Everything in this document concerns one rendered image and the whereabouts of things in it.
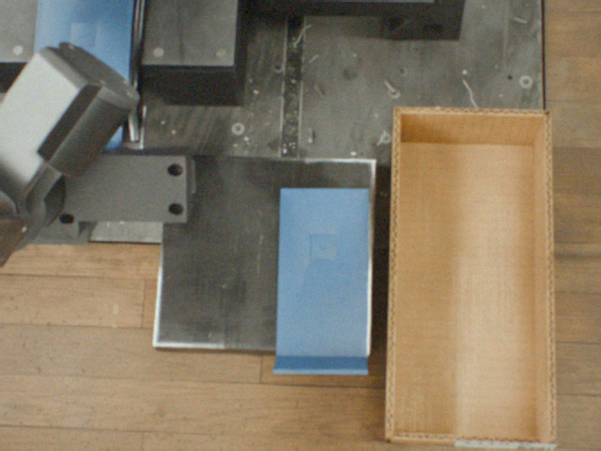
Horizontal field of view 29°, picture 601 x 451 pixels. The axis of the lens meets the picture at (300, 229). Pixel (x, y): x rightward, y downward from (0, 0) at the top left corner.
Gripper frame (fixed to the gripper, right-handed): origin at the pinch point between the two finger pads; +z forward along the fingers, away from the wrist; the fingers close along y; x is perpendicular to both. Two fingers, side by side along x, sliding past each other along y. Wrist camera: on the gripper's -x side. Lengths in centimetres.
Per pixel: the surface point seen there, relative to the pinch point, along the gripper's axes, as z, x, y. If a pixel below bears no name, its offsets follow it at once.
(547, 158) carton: 2.0, -36.1, -0.9
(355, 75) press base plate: 13.6, -21.7, 3.8
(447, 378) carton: -0.4, -28.9, -17.8
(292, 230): 4.3, -16.7, -7.3
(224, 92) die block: 9.8, -11.0, 2.8
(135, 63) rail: 5.0, -4.5, 5.6
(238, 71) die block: 8.5, -12.2, 4.7
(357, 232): 4.1, -21.8, -7.3
